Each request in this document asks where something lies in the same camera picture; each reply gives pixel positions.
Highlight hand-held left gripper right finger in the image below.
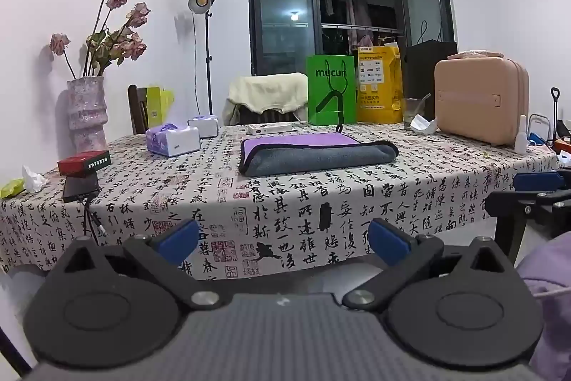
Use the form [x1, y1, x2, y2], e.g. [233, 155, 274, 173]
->
[341, 217, 521, 312]

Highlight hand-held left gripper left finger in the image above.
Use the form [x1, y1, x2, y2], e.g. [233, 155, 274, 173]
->
[47, 219, 224, 313]

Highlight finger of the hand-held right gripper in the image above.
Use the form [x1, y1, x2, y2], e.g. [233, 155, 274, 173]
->
[512, 169, 571, 194]
[485, 190, 571, 231]

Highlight purple and grey towel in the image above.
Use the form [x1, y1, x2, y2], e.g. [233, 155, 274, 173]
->
[239, 125, 399, 178]

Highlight small white bottle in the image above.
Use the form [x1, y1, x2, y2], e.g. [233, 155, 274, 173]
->
[515, 115, 530, 153]

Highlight pink suitcase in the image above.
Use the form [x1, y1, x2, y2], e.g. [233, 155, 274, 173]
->
[434, 50, 531, 148]

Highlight purple tissue pack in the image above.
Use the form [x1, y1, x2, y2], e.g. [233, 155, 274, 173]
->
[145, 123, 201, 157]

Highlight purple clothing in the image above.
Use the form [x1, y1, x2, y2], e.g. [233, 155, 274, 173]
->
[516, 230, 571, 381]

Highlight black phone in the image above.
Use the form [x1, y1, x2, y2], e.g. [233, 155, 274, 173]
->
[62, 174, 101, 204]

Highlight white tissue pack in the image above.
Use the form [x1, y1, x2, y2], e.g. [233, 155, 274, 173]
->
[187, 115, 219, 140]

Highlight red and green box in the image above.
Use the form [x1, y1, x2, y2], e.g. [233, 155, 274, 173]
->
[56, 149, 110, 177]

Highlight clear glass cup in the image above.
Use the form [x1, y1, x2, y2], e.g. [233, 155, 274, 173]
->
[401, 92, 431, 130]

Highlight yellow-green paper bag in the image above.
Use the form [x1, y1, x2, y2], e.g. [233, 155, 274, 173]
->
[145, 86, 176, 128]

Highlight dark wooden chair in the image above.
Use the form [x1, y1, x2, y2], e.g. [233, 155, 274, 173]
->
[127, 84, 151, 135]

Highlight flat white box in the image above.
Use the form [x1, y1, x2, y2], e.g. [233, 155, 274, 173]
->
[247, 121, 293, 136]

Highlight pink speckled ceramic vase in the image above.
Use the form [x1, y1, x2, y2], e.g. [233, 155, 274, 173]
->
[66, 76, 109, 154]

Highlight crumpled white tissue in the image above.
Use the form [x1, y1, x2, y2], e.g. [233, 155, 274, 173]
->
[21, 165, 49, 192]

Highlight yellow paper bag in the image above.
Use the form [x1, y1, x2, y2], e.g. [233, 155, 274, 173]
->
[354, 42, 405, 124]

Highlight green paper bag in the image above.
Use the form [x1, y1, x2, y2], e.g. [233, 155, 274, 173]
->
[305, 54, 357, 126]

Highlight yellow-green wrapper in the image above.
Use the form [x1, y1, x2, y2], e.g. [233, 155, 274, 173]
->
[0, 178, 26, 200]

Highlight cream cloth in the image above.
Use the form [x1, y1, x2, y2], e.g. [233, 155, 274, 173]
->
[222, 72, 309, 125]

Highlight dried pink roses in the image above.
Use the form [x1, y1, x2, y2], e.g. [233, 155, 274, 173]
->
[49, 0, 153, 79]

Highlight black floor lamp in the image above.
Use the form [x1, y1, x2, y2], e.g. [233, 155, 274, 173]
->
[187, 0, 218, 119]

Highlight dark framed window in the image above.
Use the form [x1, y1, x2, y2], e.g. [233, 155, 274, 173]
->
[247, 0, 460, 79]

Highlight black handled tool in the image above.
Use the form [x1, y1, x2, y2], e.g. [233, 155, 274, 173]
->
[550, 87, 562, 146]

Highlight black cable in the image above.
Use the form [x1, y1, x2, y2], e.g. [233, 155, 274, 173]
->
[75, 192, 107, 237]

